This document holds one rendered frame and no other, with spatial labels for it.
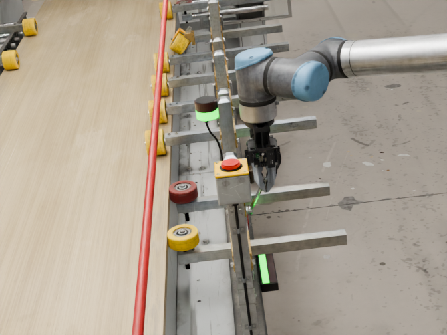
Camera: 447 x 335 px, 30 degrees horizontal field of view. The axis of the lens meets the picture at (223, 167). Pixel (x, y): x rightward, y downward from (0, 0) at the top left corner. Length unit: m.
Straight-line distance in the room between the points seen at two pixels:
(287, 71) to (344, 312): 1.60
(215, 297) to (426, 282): 1.31
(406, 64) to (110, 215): 0.90
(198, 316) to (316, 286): 1.22
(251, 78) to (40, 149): 1.03
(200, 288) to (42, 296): 0.57
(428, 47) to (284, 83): 0.32
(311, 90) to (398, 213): 2.11
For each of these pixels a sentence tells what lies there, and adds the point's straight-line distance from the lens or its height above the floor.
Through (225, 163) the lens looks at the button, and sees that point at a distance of 1.70.
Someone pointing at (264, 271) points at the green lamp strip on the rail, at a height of 0.70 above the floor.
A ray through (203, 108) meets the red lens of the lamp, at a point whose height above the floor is 1.16.
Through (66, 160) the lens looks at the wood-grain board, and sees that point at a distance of 2.65.
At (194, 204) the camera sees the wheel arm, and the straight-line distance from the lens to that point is 2.36.
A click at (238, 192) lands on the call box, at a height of 1.18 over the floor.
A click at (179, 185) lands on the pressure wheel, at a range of 2.36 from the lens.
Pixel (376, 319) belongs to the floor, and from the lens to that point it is 3.27.
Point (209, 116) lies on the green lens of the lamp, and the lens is 2.18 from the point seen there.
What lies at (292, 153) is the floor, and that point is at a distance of 4.55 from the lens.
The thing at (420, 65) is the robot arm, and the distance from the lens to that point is 1.88.
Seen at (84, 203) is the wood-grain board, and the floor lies 0.90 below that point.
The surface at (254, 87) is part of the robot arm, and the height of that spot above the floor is 1.28.
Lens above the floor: 1.98
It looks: 26 degrees down
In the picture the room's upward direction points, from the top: 7 degrees counter-clockwise
